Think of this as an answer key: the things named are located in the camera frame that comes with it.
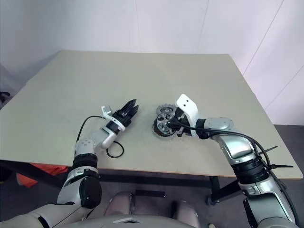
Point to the grey-brown rounded pad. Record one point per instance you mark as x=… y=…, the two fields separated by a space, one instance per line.
x=185 y=213
x=118 y=204

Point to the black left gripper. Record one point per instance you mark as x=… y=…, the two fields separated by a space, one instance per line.
x=123 y=118

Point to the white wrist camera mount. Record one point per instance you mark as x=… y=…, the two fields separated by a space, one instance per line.
x=106 y=110
x=188 y=104

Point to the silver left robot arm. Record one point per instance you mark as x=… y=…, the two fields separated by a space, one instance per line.
x=85 y=145

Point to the silver robot torso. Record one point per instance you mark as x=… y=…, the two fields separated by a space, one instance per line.
x=114 y=222

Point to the dark grey equipment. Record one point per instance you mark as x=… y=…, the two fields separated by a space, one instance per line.
x=4 y=97

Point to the black rectangular bar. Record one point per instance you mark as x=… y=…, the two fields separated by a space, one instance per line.
x=149 y=193

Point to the silver motor end cover plate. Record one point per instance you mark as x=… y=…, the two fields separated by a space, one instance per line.
x=165 y=109

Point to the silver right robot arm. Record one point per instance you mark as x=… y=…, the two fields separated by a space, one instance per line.
x=237 y=147

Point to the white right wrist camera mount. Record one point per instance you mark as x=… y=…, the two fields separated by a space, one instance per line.
x=188 y=104

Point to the orange bag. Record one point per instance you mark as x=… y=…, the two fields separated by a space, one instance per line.
x=48 y=169

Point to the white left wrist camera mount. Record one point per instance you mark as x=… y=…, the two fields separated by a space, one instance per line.
x=106 y=110

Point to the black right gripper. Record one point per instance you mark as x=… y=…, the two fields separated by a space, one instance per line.
x=184 y=120

